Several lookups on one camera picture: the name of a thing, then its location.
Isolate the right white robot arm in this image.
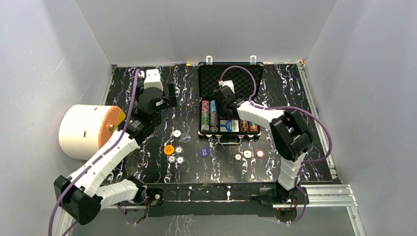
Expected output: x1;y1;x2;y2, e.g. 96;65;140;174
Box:
213;86;313;204

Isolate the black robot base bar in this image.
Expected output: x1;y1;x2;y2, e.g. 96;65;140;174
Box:
147;182;310;219

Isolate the blue ten chip left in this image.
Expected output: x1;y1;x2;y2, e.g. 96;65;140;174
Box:
168;155;177;163

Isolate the blue ten chip upper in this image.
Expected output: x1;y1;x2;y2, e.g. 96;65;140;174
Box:
175;147;183;154

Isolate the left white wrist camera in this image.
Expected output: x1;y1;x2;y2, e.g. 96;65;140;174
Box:
144;69;163;90

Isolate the orange hundred chip left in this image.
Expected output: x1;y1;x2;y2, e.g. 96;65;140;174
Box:
234;153;242;161

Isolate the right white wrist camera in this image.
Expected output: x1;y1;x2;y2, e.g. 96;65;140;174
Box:
222;80;235;94

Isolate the red white poker chip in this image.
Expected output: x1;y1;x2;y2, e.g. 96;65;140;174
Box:
256;149;265;158

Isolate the blue ten chip right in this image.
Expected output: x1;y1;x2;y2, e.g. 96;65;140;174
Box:
176;156;185;164

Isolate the orange hundred chip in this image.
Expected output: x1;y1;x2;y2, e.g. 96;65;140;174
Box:
243;150;253;159
234;153;242;161

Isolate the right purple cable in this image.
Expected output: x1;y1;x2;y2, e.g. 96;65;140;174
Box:
219;65;333;225

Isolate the yellow big blind button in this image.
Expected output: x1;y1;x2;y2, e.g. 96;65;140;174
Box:
163;145;175;156

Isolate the black poker set case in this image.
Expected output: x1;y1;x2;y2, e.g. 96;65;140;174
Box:
198;56;264;145

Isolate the brown orange chip row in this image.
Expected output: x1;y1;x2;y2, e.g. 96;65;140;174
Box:
239;120;249;133

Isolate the blue playing card deck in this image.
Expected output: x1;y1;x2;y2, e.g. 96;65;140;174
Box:
219;119;239;133

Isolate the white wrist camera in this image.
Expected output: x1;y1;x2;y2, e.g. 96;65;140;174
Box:
222;80;235;94
144;69;163;90

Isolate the light blue orange chip row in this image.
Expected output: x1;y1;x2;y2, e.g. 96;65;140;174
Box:
209;100;218;132

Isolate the blue ten chip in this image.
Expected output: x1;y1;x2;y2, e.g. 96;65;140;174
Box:
176;156;185;164
168;155;177;163
175;147;183;154

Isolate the orange hundred chip middle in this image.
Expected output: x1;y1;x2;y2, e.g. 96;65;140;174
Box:
243;150;253;159

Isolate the purple red green chip row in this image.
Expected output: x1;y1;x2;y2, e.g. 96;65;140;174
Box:
248;121;259;133

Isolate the blue small blind button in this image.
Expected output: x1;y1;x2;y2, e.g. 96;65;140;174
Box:
199;147;210;158

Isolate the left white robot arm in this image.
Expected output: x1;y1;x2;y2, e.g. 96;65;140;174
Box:
54;83;177;225

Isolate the white orange cylinder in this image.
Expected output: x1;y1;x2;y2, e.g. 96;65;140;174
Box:
59;104;126;160

